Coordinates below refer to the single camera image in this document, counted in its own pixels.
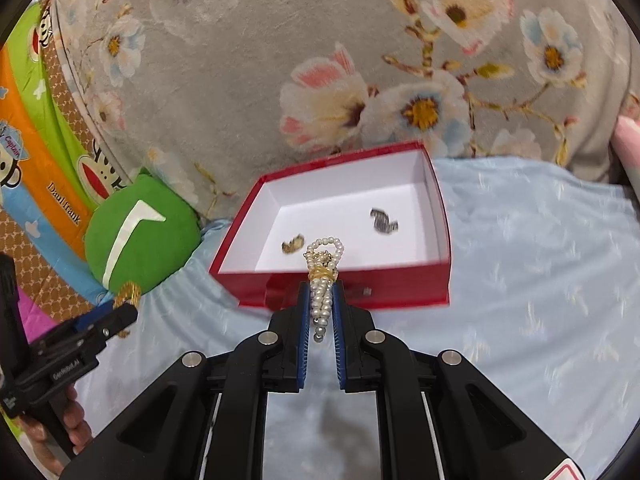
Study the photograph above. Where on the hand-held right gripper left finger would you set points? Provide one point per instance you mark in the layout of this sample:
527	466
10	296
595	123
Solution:
303	345

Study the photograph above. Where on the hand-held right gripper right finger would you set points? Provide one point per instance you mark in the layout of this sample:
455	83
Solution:
340	345

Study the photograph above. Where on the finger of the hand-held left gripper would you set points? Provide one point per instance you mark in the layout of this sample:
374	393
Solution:
112	319

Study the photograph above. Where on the red jewelry box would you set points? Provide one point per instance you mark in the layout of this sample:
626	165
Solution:
400	295

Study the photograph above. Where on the green round pillow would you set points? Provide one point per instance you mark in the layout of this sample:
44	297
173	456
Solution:
165	245

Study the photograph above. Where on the gold wristwatch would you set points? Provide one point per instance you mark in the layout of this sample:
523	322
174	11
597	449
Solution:
293	246

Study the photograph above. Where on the silver wristwatch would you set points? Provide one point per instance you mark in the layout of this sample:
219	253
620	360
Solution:
384	221

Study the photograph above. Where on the colourful cartoon printed sheet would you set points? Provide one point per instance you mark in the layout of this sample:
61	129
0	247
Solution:
50	160

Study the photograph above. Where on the light blue bed sheet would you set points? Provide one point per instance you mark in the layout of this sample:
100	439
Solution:
525	285

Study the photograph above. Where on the grey floral blanket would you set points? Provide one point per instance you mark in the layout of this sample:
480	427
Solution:
250	60

